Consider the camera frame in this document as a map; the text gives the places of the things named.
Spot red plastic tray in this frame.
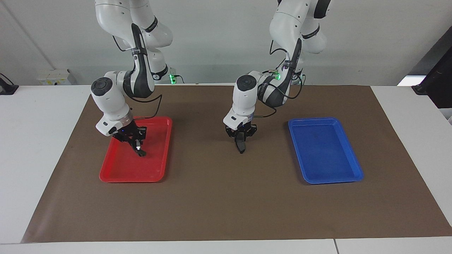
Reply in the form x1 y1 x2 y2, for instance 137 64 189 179
99 116 173 183

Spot brown table mat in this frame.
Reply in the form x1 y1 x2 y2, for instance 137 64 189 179
20 85 452 244

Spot blue plastic tray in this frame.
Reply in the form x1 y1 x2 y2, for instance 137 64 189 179
288 117 364 185

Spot small black desk device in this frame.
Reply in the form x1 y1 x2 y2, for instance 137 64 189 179
0 73 19 95

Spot large black equipment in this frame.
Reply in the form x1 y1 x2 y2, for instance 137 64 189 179
411 46 452 109

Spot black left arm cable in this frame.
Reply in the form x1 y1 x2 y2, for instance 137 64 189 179
251 37 306 118

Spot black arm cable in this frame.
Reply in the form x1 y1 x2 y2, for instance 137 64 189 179
251 37 306 118
112 23 163 120

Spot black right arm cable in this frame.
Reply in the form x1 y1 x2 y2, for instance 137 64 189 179
112 23 163 120

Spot white wall socket box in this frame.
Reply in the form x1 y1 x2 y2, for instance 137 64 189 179
37 69 77 85

